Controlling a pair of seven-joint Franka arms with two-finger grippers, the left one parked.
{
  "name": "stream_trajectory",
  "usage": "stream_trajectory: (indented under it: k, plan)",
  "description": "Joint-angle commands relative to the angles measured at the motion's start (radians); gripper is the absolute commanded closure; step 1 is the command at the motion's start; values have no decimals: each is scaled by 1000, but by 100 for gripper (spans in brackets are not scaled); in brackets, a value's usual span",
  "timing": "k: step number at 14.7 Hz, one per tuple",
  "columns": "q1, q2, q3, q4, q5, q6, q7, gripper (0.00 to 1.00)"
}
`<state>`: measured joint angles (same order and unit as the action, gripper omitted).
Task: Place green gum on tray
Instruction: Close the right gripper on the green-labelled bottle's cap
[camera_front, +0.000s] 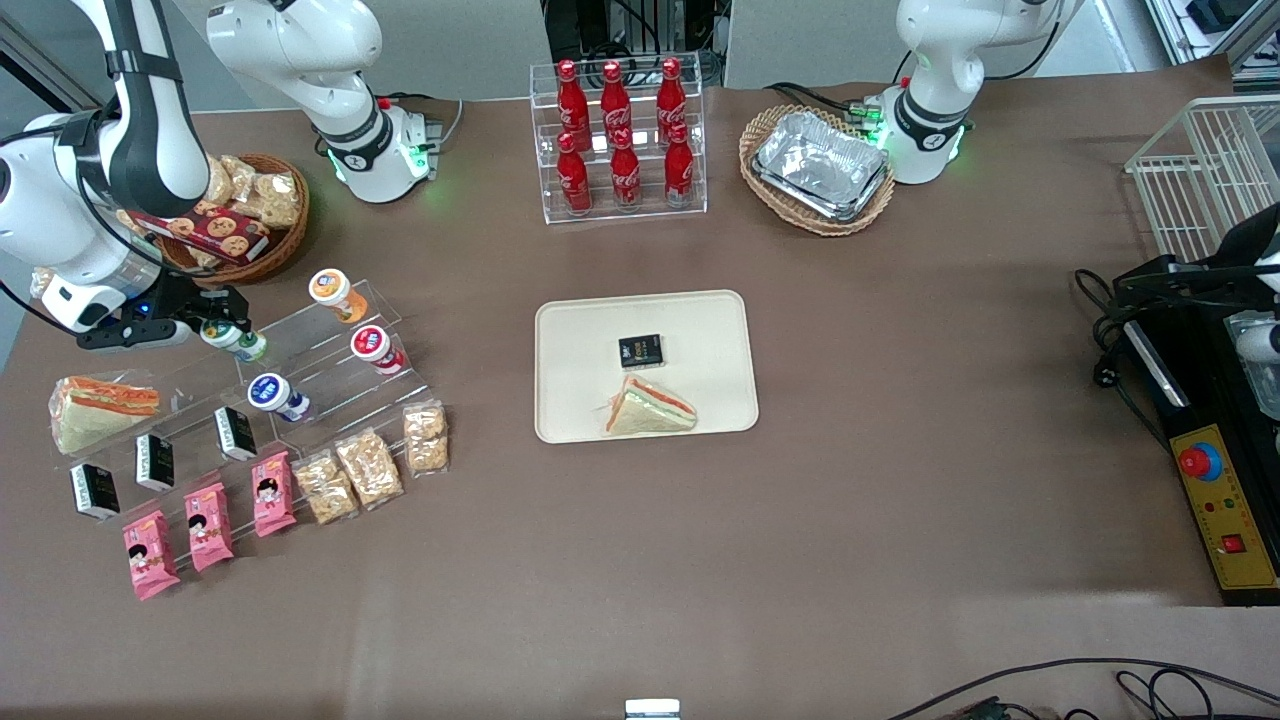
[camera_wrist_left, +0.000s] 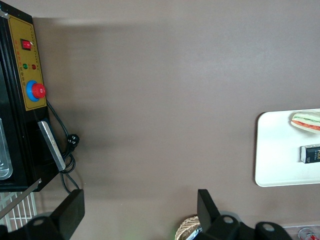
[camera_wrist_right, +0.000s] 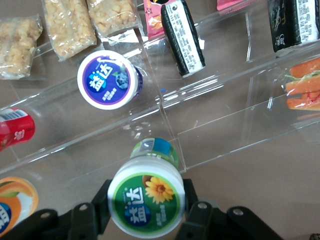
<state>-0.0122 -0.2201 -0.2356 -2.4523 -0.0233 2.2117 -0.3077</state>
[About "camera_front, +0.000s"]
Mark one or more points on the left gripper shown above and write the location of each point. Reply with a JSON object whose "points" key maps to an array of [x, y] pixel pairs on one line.
{"points": [[1160, 283]]}

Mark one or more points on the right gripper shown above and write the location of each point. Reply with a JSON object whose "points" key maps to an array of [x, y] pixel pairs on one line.
{"points": [[187, 296]]}

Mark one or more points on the green cap gum bottle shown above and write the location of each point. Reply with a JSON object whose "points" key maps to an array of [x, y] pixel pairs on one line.
{"points": [[240, 342]]}

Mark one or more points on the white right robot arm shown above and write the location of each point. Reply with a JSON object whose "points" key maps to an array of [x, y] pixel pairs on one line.
{"points": [[300, 50]]}

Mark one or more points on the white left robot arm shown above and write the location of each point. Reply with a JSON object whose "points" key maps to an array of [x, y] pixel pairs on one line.
{"points": [[935, 60]]}

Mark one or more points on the blue cap gum bottle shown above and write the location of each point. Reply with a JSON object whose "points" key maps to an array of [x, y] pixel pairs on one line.
{"points": [[273, 394]]}

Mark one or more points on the orange cap gum bottle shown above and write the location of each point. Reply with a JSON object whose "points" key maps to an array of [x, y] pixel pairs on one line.
{"points": [[335, 292]]}

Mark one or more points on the clear acrylic stepped gum stand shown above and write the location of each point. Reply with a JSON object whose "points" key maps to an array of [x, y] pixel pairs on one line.
{"points": [[330, 380]]}

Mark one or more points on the red cap gum bottle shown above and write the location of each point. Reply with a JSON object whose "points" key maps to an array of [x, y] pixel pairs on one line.
{"points": [[375, 348]]}

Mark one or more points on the aluminium foil tray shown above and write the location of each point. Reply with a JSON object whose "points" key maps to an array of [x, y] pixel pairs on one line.
{"points": [[820, 165]]}

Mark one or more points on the beige plastic tray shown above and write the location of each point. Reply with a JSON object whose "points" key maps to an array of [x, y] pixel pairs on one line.
{"points": [[710, 340]]}

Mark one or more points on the red cookie box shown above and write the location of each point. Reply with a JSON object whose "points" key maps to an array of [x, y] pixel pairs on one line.
{"points": [[225, 235]]}

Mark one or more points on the clear acrylic stepped snack stand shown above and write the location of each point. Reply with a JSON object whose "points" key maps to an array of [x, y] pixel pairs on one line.
{"points": [[190, 400]]}

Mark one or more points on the brown wicker snack basket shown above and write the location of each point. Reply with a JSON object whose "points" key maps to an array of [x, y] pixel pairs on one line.
{"points": [[285, 245]]}

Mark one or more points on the black control box yellow panel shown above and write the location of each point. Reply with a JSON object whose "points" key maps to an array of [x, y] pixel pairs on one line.
{"points": [[1200, 400]]}

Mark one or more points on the small black white carton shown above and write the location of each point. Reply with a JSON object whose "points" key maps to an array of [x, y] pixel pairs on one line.
{"points": [[236, 433], [155, 461], [95, 491]]}

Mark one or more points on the clear bag of puffed snack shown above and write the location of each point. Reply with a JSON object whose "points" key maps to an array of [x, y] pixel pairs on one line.
{"points": [[275, 200], [240, 175], [218, 185]]}

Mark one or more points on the wrapped triangle sandwich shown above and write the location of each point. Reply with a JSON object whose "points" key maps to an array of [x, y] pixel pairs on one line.
{"points": [[648, 410], [100, 410]]}

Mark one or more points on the red emergency stop button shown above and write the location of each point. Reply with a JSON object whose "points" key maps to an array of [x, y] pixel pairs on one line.
{"points": [[1199, 461]]}

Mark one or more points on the pink snack packet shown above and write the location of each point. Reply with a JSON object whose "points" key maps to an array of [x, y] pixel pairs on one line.
{"points": [[209, 527], [273, 494], [150, 555]]}

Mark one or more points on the clear nut cracker packet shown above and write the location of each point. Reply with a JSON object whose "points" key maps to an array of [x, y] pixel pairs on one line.
{"points": [[325, 487], [369, 468], [426, 437]]}

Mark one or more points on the grey shelf unit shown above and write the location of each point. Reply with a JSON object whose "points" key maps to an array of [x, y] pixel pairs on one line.
{"points": [[1215, 25]]}

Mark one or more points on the red cola bottle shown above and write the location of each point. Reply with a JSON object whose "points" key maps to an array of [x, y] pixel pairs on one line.
{"points": [[574, 178], [625, 175], [572, 100], [615, 100], [671, 98], [679, 170]]}

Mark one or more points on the light wicker oval basket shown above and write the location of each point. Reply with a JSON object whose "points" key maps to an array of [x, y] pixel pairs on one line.
{"points": [[770, 205]]}

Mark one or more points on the black flat snack box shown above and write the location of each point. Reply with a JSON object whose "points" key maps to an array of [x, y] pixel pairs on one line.
{"points": [[640, 350]]}

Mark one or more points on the clear acrylic bottle rack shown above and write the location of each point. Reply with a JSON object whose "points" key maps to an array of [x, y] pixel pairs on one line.
{"points": [[645, 212]]}

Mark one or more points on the dark equipment rack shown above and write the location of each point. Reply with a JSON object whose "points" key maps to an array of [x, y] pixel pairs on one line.
{"points": [[640, 25]]}

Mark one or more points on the small white clip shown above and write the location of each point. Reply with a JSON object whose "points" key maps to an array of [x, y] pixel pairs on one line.
{"points": [[652, 709]]}

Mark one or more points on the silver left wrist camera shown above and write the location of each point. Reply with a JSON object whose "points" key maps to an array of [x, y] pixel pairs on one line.
{"points": [[1260, 342]]}

